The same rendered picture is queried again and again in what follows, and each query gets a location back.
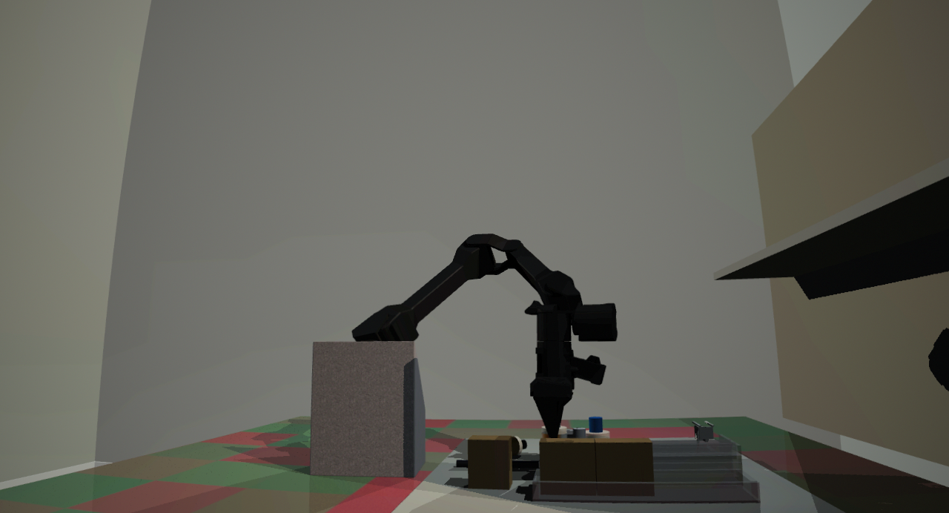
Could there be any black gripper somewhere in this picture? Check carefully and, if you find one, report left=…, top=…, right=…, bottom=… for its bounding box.
left=530, top=341, right=575, bottom=438

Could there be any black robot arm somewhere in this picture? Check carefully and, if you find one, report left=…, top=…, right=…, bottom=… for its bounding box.
left=352, top=234, right=618, bottom=385

